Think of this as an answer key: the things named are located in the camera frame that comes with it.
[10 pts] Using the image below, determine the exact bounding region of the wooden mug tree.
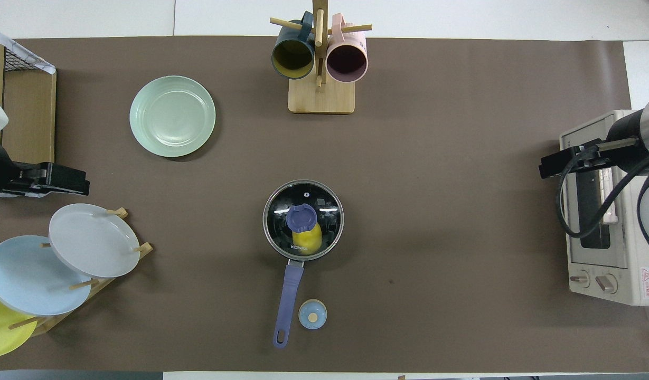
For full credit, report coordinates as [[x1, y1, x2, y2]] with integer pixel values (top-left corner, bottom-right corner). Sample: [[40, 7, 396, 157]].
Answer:
[[270, 0, 372, 115]]

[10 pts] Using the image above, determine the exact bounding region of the glass lid with blue knob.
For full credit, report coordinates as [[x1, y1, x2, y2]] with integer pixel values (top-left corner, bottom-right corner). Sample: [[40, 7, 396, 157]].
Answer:
[[262, 179, 345, 261]]

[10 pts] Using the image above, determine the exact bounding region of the light blue plate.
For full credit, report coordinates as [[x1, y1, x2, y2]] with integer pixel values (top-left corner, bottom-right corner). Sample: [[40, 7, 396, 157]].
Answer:
[[0, 235, 92, 316]]

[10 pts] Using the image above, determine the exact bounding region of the pink ribbed mug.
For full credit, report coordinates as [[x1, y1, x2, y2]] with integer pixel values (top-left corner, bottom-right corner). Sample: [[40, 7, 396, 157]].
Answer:
[[326, 13, 369, 83]]

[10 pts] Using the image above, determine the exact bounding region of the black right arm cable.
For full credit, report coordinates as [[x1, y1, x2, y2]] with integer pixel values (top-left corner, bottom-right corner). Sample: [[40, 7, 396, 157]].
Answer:
[[556, 145, 649, 239]]

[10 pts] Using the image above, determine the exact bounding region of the grey plate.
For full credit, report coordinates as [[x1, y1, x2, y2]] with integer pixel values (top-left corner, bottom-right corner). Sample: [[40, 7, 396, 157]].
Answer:
[[49, 204, 141, 278]]

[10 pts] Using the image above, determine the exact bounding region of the brown table mat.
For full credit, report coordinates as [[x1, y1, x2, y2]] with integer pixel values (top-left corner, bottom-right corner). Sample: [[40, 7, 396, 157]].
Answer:
[[0, 36, 649, 373]]

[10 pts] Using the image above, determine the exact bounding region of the beige toaster oven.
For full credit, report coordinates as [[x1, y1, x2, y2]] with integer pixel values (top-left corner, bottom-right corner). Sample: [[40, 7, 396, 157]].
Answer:
[[560, 110, 649, 307]]

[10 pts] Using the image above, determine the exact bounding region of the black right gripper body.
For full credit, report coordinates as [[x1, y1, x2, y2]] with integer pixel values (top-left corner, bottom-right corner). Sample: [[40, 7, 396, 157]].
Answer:
[[539, 139, 605, 180]]

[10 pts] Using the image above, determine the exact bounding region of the yellow lemon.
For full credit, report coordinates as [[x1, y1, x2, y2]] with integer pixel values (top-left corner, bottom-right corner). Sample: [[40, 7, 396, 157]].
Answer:
[[291, 222, 323, 256]]

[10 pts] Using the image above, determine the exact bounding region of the dark pot with purple handle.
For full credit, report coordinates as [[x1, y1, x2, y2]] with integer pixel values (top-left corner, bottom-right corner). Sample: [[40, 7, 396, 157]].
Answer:
[[262, 179, 345, 349]]

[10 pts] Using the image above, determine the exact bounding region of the yellow plate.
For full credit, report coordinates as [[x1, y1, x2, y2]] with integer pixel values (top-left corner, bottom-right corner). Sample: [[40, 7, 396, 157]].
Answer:
[[0, 285, 38, 359]]

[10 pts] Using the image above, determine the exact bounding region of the white patterned cloth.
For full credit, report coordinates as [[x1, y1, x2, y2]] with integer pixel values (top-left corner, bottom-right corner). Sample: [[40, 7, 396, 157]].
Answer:
[[0, 25, 57, 74]]

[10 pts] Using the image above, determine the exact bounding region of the wire and wood shelf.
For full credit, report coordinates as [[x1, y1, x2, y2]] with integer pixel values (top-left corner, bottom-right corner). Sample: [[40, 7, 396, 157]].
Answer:
[[0, 25, 57, 164]]

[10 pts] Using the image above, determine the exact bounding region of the wooden plate rack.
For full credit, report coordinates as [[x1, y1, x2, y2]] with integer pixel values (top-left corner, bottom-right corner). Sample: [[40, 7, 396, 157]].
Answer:
[[7, 207, 154, 337]]

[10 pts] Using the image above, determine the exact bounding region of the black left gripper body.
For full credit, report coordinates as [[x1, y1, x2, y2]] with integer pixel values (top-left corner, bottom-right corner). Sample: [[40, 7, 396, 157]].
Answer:
[[2, 161, 90, 198]]

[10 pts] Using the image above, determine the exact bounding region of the dark teal mug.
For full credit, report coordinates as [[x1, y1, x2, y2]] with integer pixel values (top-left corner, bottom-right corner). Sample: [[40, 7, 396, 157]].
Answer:
[[271, 12, 316, 80]]

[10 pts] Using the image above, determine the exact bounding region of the pale green plate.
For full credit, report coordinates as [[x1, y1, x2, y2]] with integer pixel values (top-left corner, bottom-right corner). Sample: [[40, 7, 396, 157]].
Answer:
[[129, 75, 217, 158]]

